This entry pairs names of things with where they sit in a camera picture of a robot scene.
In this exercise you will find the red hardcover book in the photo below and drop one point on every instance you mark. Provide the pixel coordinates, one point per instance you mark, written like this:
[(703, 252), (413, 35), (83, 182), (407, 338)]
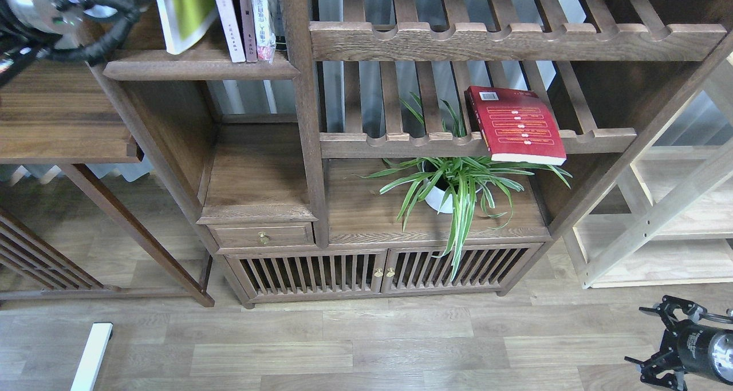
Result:
[(516, 125)]

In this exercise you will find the lavender paperback book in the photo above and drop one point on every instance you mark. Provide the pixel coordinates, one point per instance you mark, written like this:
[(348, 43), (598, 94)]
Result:
[(231, 30)]

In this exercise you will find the white pink upright book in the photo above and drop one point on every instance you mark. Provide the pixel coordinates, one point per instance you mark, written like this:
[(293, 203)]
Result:
[(264, 30)]

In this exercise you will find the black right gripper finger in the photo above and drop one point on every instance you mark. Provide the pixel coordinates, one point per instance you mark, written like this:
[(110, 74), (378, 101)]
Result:
[(655, 371), (695, 312)]

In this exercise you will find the dark wooden bookshelf cabinet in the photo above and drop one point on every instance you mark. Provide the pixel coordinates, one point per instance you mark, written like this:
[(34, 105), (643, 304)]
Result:
[(286, 147)]

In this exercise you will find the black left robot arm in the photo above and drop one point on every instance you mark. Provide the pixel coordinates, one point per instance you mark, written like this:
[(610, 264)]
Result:
[(31, 30)]

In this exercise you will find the dark upright book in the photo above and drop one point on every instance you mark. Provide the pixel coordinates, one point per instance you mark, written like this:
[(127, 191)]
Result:
[(279, 25)]

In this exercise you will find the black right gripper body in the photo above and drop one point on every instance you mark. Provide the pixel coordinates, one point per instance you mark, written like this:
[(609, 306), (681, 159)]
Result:
[(701, 350)]

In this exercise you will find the white book with green cover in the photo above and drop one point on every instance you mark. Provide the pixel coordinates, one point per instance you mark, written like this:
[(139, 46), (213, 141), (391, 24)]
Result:
[(184, 22)]

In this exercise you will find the light wooden shelf rack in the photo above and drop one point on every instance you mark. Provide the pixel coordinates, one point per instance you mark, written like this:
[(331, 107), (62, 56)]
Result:
[(667, 219)]

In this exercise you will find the white plant pot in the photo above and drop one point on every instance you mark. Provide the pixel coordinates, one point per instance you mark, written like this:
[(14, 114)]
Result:
[(443, 175)]

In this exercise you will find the white robot base bar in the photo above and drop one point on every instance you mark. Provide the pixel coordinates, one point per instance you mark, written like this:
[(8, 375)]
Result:
[(92, 356)]

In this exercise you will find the brass drawer knob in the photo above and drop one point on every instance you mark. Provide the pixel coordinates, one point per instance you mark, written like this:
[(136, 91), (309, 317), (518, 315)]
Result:
[(263, 238)]

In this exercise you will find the thin mauve upright book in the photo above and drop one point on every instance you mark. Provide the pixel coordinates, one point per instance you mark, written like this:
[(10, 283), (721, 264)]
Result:
[(248, 30)]

